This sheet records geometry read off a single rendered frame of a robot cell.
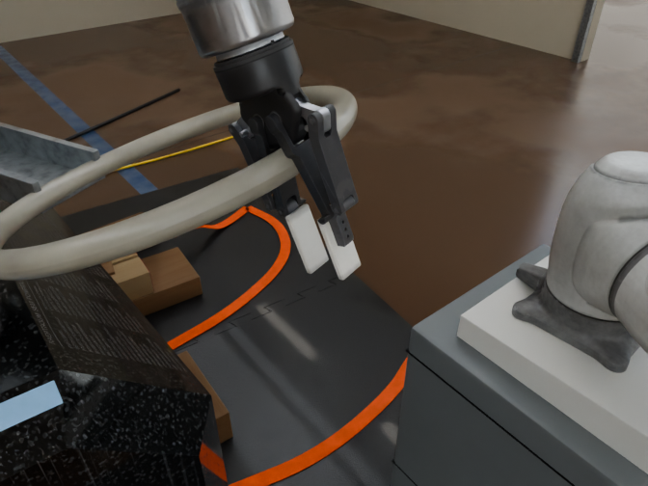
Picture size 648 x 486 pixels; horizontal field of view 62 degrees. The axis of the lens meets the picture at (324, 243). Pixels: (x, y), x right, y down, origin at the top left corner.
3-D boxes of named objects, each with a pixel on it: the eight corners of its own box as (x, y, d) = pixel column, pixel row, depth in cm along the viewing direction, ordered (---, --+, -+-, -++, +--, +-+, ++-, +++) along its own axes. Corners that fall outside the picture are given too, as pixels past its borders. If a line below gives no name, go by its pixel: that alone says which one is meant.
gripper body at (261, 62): (310, 24, 47) (343, 125, 51) (253, 41, 53) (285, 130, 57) (247, 51, 43) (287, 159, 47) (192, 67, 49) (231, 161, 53)
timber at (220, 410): (233, 437, 165) (229, 412, 158) (197, 457, 160) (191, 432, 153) (192, 374, 185) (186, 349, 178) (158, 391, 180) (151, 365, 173)
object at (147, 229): (-95, 285, 65) (-112, 264, 64) (173, 133, 101) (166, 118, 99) (184, 287, 38) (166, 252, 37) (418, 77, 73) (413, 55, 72)
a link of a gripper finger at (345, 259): (336, 204, 54) (340, 205, 54) (357, 263, 57) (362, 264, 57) (315, 220, 53) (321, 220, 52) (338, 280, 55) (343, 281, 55)
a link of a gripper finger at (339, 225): (331, 194, 53) (353, 194, 50) (346, 238, 55) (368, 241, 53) (320, 201, 52) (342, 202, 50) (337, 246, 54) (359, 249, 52)
